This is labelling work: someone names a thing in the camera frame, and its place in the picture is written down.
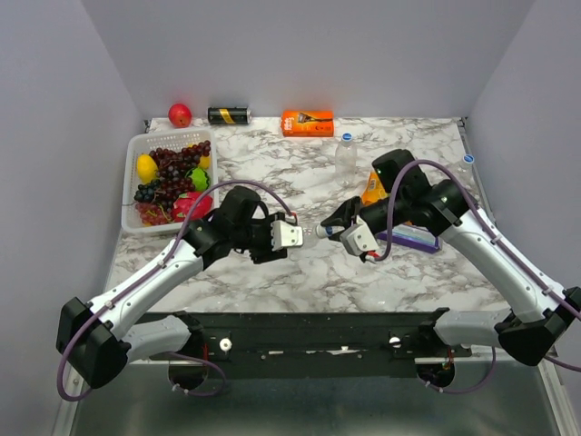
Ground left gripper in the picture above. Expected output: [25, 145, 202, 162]
[232, 213, 289, 265]

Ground clear bottle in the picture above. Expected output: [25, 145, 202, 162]
[302, 225, 319, 244]
[335, 138, 358, 187]
[457, 157, 475, 177]

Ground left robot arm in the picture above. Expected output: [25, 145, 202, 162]
[56, 181, 298, 400]

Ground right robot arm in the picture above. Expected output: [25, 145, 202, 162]
[316, 149, 580, 366]

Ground orange snack bag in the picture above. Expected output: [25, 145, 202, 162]
[360, 172, 389, 206]

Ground purple toothpaste box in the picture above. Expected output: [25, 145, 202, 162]
[392, 224, 441, 254]

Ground red dragon fruit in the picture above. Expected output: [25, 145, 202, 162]
[172, 192, 213, 223]

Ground green toy fruit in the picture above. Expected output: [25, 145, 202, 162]
[186, 167, 212, 192]

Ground orange razor box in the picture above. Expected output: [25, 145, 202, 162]
[281, 111, 334, 137]

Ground yellow fruit behind grapes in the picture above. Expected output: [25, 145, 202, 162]
[198, 155, 212, 170]

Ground light red grapes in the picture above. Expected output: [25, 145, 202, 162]
[135, 203, 173, 226]

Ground red grape bunch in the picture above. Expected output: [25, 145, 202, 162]
[149, 141, 212, 207]

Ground dark blue grapes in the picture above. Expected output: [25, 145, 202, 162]
[133, 180, 160, 203]

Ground yellow lemon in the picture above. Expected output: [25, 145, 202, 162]
[135, 154, 158, 184]

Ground black gold can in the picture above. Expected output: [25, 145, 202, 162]
[207, 107, 251, 125]

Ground red apple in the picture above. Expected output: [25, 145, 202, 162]
[168, 104, 192, 128]

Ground white plastic basket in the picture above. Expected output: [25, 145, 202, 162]
[121, 127, 218, 234]

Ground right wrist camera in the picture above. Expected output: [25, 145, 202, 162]
[340, 222, 379, 256]

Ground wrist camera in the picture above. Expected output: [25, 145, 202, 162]
[271, 220, 304, 252]
[340, 222, 379, 256]

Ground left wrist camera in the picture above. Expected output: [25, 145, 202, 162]
[271, 220, 304, 252]

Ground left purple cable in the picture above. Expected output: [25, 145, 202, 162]
[56, 180, 299, 401]

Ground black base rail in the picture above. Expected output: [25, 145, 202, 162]
[149, 308, 473, 381]

